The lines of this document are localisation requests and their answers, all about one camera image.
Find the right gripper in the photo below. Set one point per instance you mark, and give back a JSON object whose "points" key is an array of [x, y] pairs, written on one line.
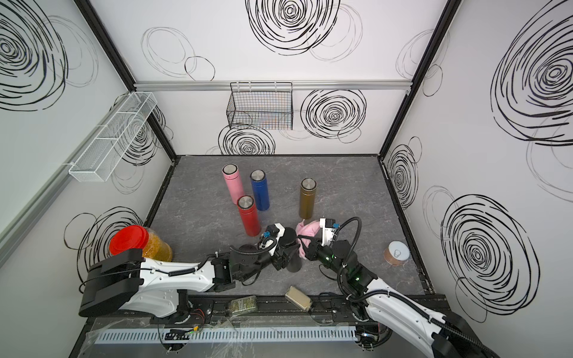
{"points": [[315, 248]]}

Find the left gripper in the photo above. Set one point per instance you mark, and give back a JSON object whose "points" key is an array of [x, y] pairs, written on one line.
{"points": [[285, 259]]}

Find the pink microfiber cloth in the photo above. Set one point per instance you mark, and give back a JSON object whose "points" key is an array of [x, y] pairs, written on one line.
{"points": [[305, 233]]}

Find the black thermos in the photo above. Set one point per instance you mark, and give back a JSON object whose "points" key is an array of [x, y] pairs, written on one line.
{"points": [[289, 251]]}

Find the red thermos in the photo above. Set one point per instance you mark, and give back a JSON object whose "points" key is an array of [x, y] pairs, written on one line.
{"points": [[249, 215]]}

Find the gold thermos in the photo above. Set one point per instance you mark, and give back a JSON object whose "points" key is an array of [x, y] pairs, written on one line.
{"points": [[307, 197]]}

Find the blue thermos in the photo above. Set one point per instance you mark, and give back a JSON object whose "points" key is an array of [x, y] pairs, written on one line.
{"points": [[260, 189]]}

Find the pink thermos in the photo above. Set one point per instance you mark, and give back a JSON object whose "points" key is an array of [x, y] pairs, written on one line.
{"points": [[233, 181]]}

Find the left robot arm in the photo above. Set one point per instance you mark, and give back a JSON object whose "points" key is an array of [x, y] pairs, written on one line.
{"points": [[129, 281]]}

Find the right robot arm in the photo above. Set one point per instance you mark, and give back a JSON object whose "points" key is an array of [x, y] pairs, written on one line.
{"points": [[435, 334]]}

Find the green scouring pad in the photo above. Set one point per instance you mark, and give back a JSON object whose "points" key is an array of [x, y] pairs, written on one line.
{"points": [[242, 306]]}

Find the beige sponge block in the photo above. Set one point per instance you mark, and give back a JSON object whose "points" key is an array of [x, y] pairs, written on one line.
{"points": [[298, 298]]}

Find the white lid can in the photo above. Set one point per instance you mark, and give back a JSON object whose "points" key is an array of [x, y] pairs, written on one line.
{"points": [[396, 253]]}

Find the red lid snack jar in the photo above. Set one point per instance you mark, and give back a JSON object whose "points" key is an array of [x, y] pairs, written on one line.
{"points": [[139, 237]]}

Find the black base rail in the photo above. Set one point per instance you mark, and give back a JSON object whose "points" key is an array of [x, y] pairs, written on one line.
{"points": [[326, 308]]}

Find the white cable duct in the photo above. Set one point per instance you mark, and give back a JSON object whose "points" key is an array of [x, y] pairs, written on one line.
{"points": [[227, 335]]}

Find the black wire basket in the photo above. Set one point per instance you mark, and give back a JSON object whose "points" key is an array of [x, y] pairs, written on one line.
{"points": [[266, 105]]}

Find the white wire shelf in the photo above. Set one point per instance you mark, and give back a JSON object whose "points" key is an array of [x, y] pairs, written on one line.
{"points": [[125, 136]]}

